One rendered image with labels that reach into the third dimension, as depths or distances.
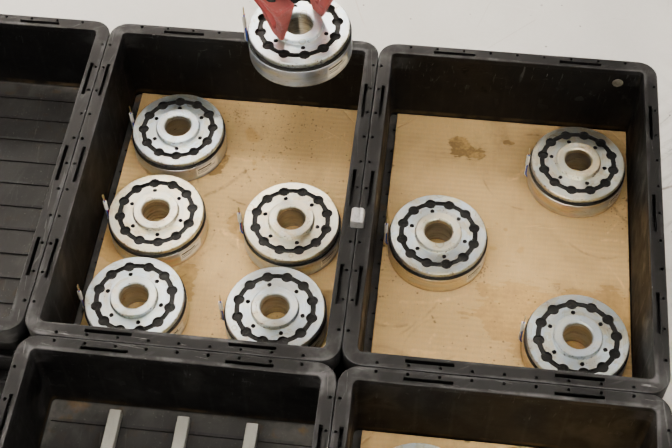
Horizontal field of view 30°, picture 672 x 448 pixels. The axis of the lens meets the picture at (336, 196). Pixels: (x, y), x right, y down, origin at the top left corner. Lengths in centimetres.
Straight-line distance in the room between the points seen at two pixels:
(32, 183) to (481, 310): 52
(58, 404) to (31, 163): 31
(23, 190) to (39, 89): 15
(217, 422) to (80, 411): 14
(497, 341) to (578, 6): 63
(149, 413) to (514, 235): 43
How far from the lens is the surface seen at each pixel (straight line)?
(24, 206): 142
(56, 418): 128
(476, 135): 144
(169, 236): 132
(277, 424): 124
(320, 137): 143
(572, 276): 134
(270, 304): 129
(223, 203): 138
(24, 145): 147
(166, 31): 142
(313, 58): 122
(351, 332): 117
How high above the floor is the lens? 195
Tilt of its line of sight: 54 degrees down
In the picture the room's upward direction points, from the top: 1 degrees counter-clockwise
